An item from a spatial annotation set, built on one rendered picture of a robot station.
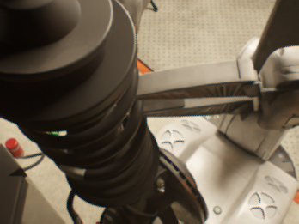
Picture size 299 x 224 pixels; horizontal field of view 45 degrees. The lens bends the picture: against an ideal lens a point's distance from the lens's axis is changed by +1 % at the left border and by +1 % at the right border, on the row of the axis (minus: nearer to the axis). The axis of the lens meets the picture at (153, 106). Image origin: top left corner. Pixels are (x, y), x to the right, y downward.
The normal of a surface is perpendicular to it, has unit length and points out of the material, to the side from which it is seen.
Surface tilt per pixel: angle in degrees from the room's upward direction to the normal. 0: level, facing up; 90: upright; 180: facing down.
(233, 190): 0
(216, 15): 0
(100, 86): 8
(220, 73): 17
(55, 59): 0
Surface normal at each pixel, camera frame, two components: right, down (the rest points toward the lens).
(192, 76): -0.21, -0.29
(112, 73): -0.06, -0.44
